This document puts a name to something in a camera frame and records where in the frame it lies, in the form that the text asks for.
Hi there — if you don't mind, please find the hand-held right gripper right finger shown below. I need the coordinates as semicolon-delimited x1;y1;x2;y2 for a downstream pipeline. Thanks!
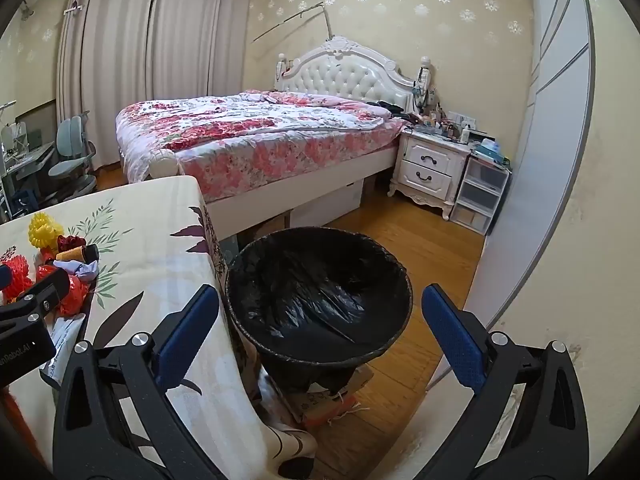
415;284;591;480

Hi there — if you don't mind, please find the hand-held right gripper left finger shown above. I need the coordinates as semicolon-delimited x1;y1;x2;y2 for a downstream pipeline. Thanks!
52;284;236;480

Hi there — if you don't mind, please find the red foam fruit net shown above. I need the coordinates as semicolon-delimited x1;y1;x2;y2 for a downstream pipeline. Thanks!
0;255;34;304

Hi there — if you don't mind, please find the red plastic wrapper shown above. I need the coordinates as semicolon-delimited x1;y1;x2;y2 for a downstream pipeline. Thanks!
54;275;91;317

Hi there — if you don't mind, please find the lilac glove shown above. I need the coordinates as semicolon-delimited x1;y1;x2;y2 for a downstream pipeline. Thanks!
54;259;101;282

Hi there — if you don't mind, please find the orange label brown bottle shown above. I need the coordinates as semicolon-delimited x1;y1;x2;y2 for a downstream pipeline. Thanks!
54;243;100;264

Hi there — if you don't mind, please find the white plastic packet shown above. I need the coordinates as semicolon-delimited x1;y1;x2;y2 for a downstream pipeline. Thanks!
39;312;89;379

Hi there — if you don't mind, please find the yellow foam fruit net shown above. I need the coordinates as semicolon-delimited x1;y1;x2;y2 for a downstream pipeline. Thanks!
27;212;66;252

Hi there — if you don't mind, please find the black bagged waste bin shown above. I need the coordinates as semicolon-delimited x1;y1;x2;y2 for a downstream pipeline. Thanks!
224;227;414;396

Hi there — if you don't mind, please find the orange cloth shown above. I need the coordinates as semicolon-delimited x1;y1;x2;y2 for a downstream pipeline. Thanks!
0;390;41;467

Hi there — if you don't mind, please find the leaf print tablecloth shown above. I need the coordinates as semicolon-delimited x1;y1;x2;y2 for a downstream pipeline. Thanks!
0;175;321;480

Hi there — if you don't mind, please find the grey study desk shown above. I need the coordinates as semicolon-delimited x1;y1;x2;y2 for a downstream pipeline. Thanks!
0;100;57;213

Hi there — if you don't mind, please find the clear plastic drawer unit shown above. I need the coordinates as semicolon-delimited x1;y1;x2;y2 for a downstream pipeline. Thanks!
449;152;511;236

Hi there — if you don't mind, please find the printed cardboard box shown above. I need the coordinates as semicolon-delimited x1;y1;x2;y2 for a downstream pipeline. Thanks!
280;362;376;429

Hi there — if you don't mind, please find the grey-blue desk chair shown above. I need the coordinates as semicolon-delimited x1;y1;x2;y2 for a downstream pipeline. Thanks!
47;114;99;196

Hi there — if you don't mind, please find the white carved nightstand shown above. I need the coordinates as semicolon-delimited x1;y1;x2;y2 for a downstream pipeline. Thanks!
389;127;471;221

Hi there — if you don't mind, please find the white underbed storage box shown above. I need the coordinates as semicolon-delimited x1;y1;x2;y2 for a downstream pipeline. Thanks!
290;180;365;229

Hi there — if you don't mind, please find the teal tissue pack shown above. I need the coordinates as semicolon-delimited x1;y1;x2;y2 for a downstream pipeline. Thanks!
470;135;512;168

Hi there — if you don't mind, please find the pink floral blanket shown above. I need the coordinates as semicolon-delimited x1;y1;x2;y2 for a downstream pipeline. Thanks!
116;89;408;187

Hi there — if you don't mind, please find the pile of small toiletries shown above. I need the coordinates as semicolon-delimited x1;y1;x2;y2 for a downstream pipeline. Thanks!
407;100;481;143

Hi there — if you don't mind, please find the beige curtain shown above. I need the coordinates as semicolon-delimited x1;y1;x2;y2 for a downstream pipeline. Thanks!
147;0;256;111
55;0;163;170

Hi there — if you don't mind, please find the white sliding wardrobe door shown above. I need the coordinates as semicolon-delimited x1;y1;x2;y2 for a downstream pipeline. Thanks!
427;0;598;393

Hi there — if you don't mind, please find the white tufted bed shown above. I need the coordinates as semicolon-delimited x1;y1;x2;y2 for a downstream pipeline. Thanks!
116;35;433;242

